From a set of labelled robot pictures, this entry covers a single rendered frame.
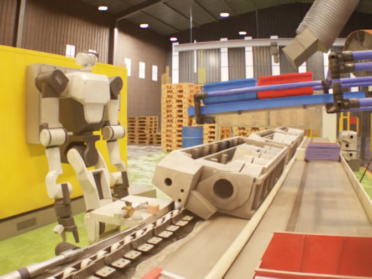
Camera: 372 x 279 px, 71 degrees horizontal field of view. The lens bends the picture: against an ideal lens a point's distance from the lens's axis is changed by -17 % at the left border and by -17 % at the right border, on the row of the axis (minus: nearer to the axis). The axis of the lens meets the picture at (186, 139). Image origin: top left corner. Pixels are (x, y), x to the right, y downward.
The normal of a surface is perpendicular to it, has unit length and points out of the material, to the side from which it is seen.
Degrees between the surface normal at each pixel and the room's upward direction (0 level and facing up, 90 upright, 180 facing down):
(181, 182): 90
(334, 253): 88
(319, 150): 92
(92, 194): 90
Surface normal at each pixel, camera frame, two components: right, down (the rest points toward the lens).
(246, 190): -0.41, 0.07
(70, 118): -0.49, 0.25
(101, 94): 0.87, 0.04
